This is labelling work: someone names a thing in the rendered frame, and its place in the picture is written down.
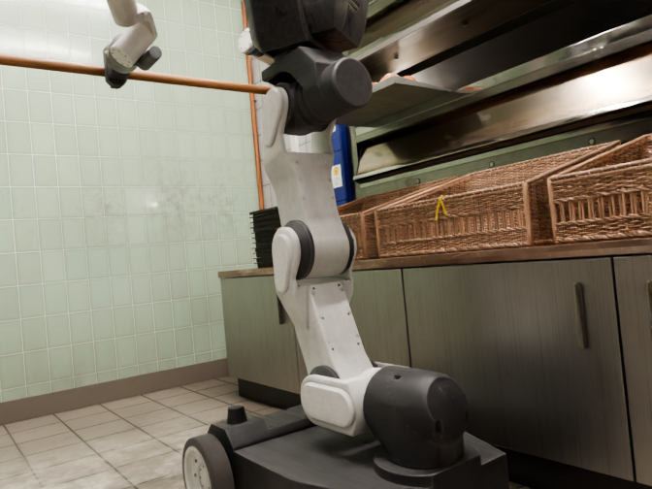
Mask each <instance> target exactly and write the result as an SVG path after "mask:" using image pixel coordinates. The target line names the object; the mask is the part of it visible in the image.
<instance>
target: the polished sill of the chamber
mask: <svg viewBox="0 0 652 489"><path fill-rule="evenodd" d="M650 29H652V15H649V16H645V17H643V18H640V19H637V20H635V21H632V22H630V23H627V24H624V25H622V26H619V27H617V28H614V29H611V30H609V31H606V32H604V33H602V34H599V35H597V36H594V37H591V38H589V39H586V40H584V41H581V42H578V43H576V44H573V45H571V46H568V47H565V48H563V49H559V50H556V51H553V52H551V53H548V54H546V55H544V56H541V57H539V58H536V59H534V60H531V61H528V62H526V63H523V64H521V65H518V66H515V67H513V68H510V69H508V70H505V71H502V72H500V73H498V74H496V75H493V76H490V77H488V78H485V79H483V80H480V81H476V82H473V83H471V84H468V85H465V86H463V87H460V88H458V89H455V90H452V91H450V92H447V93H445V94H442V95H440V96H438V97H435V98H433V99H430V100H427V101H425V102H422V103H420V104H417V105H414V106H412V107H409V108H407V109H404V110H401V111H399V112H396V113H394V114H390V115H388V116H385V117H383V118H380V119H377V120H375V121H372V122H370V123H367V124H364V125H362V126H359V127H357V128H355V132H356V137H357V136H360V135H362V134H365V133H368V132H371V131H373V130H376V129H378V128H380V127H383V126H386V125H389V124H391V123H394V122H397V121H400V120H402V119H405V118H408V117H411V116H413V115H416V114H421V113H423V112H426V111H429V110H431V109H433V108H436V107H439V106H442V105H444V104H447V103H450V102H453V101H455V100H458V99H461V98H464V97H466V96H469V95H472V94H475V93H476V92H479V91H482V90H485V89H487V88H490V87H493V86H496V85H498V84H501V83H504V82H508V81H511V80H514V79H517V78H519V77H522V76H525V75H528V74H530V73H533V72H535V71H538V70H540V69H543V68H546V67H548V66H551V65H554V64H557V63H559V62H562V61H565V60H568V59H570V58H573V57H576V56H578V55H580V54H583V53H586V52H589V51H591V50H594V49H599V48H601V47H604V46H607V45H610V44H612V43H615V42H618V41H621V40H623V39H626V38H629V37H632V36H634V35H636V34H639V33H642V32H644V31H647V30H650Z"/></svg>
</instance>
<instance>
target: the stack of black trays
mask: <svg viewBox="0 0 652 489"><path fill-rule="evenodd" d="M249 215H252V217H250V218H253V222H250V223H253V227H251V228H250V229H253V232H254V233H251V234H255V237H256V238H252V239H255V243H253V244H255V245H256V247H254V248H255V252H256V253H253V254H256V257H257V258H253V259H256V263H254V264H257V268H265V267H273V266H274V263H273V262H272V261H273V254H272V243H273V238H274V235H275V233H276V232H277V228H279V227H281V223H280V218H279V213H278V207H272V208H268V209H264V210H260V211H256V212H250V213H249ZM258 257H259V258H258ZM261 262H262V263H261Z"/></svg>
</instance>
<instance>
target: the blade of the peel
mask: <svg viewBox="0 0 652 489"><path fill-rule="evenodd" d="M450 91H452V90H450V89H446V88H443V87H439V86H435V85H431V84H427V83H424V82H421V81H414V80H410V79H406V78H403V77H399V76H395V75H394V76H392V77H390V78H388V79H386V80H383V81H380V82H378V83H376V84H374V85H373V94H372V97H371V100H370V101H369V103H368V104H367V105H366V106H365V107H363V108H360V109H358V110H356V111H353V112H351V113H349V114H345V115H343V116H341V117H338V118H337V120H336V123H335V125H345V126H357V127H359V126H362V125H364V124H367V123H370V122H372V121H375V120H377V119H380V118H383V117H385V116H388V115H390V114H394V113H396V112H399V111H401V110H404V109H407V108H409V107H412V106H414V105H417V104H420V103H422V102H425V101H427V100H430V99H433V98H435V97H438V96H440V95H442V94H445V93H447V92H450Z"/></svg>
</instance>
